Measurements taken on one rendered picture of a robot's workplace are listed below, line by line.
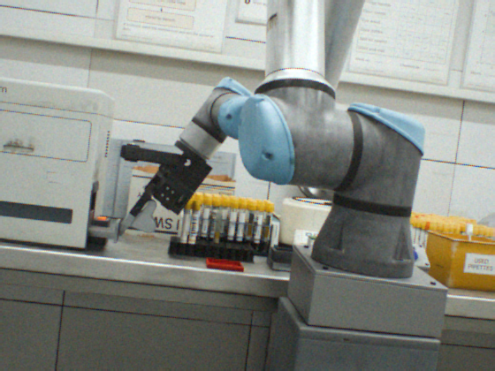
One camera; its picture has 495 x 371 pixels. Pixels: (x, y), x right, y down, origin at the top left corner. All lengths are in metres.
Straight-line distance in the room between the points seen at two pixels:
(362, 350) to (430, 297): 0.12
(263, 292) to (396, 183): 0.43
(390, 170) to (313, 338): 0.25
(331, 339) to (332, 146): 0.26
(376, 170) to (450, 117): 1.14
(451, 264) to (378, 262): 0.51
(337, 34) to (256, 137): 0.35
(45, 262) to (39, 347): 0.78
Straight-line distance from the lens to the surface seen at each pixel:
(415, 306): 1.05
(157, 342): 2.08
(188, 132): 1.39
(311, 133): 0.98
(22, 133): 1.40
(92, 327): 2.08
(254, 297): 1.40
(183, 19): 2.02
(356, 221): 1.04
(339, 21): 1.27
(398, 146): 1.04
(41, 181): 1.39
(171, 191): 1.39
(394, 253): 1.06
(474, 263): 1.55
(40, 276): 1.40
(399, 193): 1.05
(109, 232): 1.40
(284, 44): 1.05
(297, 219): 1.69
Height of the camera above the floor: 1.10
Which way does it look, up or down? 3 degrees down
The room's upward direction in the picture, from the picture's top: 7 degrees clockwise
